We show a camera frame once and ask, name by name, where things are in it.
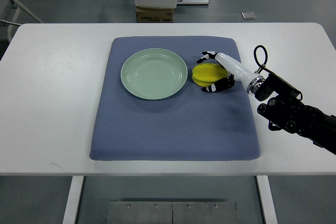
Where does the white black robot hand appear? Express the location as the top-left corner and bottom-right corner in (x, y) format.
(197, 51), (265, 94)

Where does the yellow starfruit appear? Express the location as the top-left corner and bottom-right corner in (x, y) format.
(192, 63), (228, 87)

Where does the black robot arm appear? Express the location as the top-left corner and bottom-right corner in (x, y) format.
(251, 45), (335, 154)

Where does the grey floor plate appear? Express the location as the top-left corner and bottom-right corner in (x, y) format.
(241, 12), (256, 20)

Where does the light green plate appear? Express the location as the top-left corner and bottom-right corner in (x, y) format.
(120, 48), (188, 100)

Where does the blue textured mat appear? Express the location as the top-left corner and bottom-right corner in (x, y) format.
(90, 36), (260, 161)

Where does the white floor foot bar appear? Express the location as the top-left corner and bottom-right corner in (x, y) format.
(177, 0), (209, 5)

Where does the white table leg right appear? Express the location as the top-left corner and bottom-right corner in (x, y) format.
(256, 175), (278, 224)

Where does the white table leg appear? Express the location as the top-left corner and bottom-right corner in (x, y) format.
(62, 176), (84, 224)
(256, 175), (278, 224)

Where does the cardboard box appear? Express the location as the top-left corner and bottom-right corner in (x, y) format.
(135, 7), (174, 23)

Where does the white table leg left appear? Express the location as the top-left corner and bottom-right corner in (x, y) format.
(62, 176), (84, 224)

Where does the metal base plate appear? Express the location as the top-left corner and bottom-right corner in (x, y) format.
(107, 201), (238, 223)

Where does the white chair frame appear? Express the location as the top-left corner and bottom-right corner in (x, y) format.
(1, 0), (43, 42)

